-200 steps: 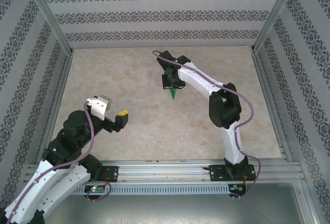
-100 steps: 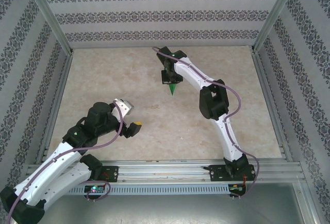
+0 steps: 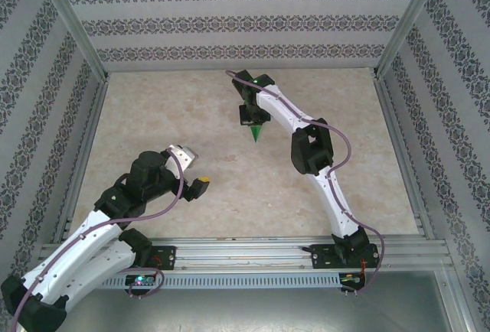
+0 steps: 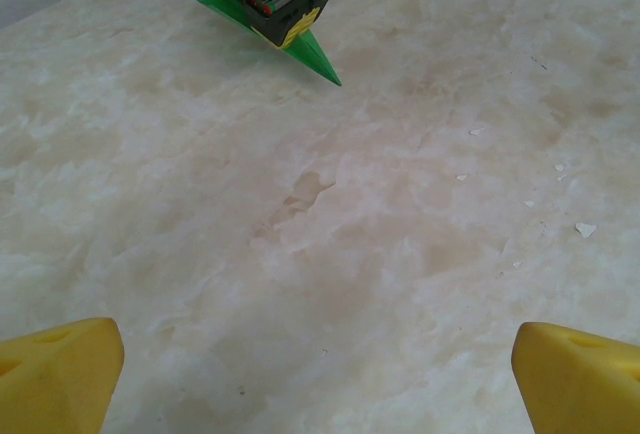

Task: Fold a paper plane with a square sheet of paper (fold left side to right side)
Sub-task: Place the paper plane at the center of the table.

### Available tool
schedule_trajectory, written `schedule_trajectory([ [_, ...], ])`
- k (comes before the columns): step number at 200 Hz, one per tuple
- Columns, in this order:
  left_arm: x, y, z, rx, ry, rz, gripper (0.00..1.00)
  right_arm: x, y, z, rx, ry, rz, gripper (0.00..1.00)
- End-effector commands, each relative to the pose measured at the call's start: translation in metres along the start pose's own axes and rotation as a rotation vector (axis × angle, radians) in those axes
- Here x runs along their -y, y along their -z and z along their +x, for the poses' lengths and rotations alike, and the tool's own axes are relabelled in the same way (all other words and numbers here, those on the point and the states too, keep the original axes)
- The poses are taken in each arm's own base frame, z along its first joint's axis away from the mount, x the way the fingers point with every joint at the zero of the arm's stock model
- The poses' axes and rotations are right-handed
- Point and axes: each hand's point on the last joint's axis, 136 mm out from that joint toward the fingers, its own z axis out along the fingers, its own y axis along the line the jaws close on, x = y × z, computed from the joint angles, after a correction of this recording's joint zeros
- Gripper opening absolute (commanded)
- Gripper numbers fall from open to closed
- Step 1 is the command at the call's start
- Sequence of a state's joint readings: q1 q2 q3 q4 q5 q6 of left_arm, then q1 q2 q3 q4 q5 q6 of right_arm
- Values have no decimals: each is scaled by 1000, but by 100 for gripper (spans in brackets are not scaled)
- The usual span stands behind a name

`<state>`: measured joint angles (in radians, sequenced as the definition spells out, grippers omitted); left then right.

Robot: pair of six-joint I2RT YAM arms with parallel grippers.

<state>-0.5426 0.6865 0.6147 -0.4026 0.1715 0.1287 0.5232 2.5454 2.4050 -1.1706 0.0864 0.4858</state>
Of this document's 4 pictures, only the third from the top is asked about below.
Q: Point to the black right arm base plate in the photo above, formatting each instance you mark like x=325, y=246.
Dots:
x=319, y=259

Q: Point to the aluminium side rail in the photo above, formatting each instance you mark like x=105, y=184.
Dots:
x=87, y=137
x=396, y=137

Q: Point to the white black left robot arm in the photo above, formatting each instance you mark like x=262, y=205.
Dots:
x=103, y=263

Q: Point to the aluminium mounting rail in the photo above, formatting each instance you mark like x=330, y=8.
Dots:
x=245, y=255

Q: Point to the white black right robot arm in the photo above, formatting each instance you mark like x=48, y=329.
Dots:
x=273, y=112

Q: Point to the aluminium frame post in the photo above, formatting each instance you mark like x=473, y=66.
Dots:
x=409, y=22
x=72, y=22

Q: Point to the circuit board with lights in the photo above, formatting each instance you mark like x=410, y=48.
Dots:
x=350, y=278
x=139, y=280

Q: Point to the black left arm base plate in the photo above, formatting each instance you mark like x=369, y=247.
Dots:
x=166, y=257

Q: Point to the green paper sheet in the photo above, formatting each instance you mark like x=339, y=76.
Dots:
x=255, y=133

